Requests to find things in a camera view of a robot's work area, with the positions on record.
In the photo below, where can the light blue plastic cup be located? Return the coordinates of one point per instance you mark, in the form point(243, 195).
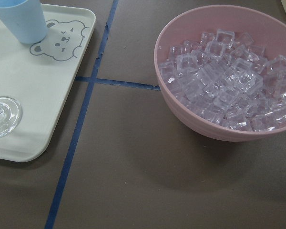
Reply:
point(24, 19)

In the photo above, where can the cream bear tray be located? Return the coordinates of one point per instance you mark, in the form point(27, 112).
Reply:
point(40, 77)

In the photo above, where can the pink bowl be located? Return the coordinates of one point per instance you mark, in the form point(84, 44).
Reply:
point(264, 29)

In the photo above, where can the clear wine glass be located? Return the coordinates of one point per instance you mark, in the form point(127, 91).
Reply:
point(10, 114)

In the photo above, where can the pile of clear ice cubes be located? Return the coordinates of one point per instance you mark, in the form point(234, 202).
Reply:
point(227, 80)

